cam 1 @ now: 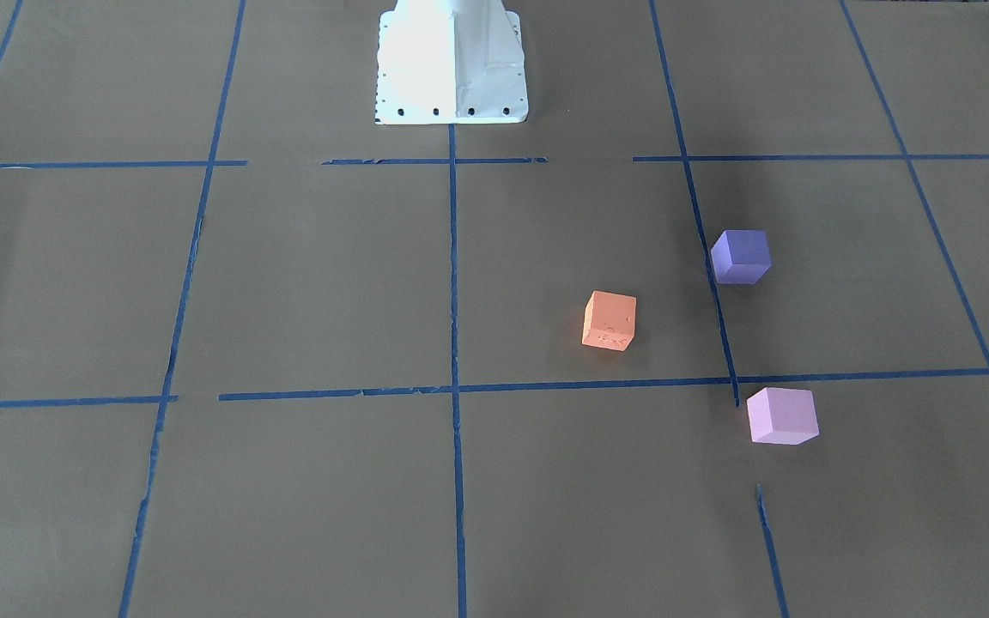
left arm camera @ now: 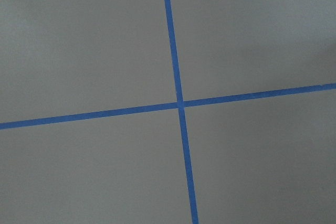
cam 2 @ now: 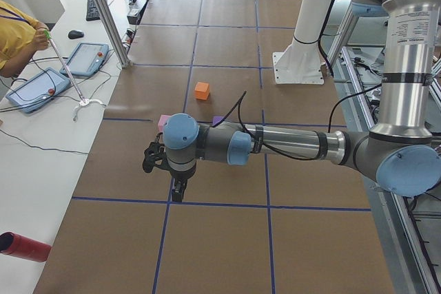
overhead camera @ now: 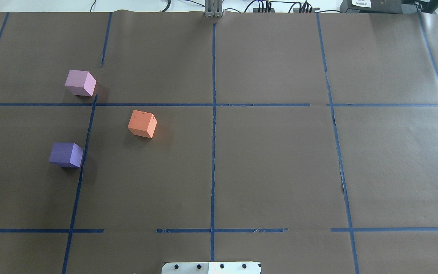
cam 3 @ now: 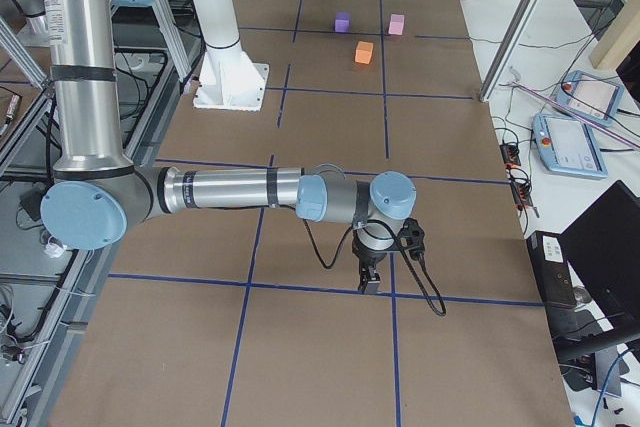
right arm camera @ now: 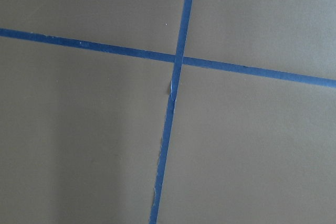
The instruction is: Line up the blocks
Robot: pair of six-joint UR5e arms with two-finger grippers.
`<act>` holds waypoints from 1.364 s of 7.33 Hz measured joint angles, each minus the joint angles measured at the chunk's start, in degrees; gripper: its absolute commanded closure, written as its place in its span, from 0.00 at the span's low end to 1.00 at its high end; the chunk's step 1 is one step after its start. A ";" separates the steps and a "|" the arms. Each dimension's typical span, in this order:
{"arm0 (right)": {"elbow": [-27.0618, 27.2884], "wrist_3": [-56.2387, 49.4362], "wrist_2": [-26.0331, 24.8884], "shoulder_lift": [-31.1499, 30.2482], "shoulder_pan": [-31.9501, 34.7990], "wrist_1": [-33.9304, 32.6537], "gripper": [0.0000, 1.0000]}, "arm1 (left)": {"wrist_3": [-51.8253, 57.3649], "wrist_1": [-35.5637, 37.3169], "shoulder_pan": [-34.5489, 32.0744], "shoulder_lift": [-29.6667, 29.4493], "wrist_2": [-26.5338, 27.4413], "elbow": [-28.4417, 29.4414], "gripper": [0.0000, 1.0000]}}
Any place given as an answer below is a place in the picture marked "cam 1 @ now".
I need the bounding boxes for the dark purple foam cube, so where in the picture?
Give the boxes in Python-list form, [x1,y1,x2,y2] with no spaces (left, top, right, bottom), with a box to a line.
[709,228,773,285]

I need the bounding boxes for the light pink foam cube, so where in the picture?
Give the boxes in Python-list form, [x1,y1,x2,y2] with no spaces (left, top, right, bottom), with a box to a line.
[745,387,821,445]

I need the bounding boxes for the orange foam cube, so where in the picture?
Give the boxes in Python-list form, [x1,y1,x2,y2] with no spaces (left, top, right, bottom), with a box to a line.
[580,290,637,352]

